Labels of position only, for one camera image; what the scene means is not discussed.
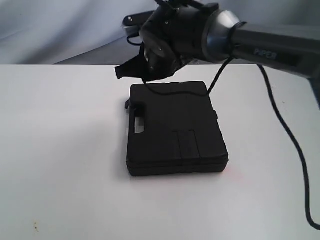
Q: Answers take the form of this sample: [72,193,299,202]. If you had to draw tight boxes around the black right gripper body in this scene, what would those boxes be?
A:
[139,0,219,82]

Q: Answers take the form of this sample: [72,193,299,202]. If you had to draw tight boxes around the black plastic carry case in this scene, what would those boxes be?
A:
[126,81,229,177]

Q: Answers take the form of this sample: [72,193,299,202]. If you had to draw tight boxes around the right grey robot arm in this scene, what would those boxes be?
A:
[115,0,320,82]

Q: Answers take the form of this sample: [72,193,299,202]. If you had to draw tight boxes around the white backdrop cloth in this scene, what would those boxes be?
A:
[0,0,320,65]

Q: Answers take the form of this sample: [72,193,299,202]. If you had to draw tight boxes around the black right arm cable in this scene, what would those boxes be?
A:
[126,21,320,231]

